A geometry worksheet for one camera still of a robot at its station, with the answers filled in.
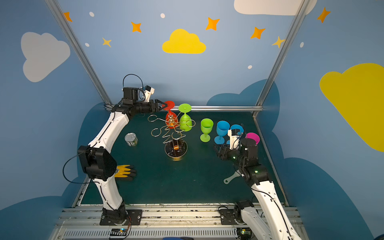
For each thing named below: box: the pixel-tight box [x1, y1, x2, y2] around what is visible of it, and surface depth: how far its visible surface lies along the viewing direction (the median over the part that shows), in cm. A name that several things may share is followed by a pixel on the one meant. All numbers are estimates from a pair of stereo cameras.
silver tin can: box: [124, 132, 138, 147], surface depth 101 cm
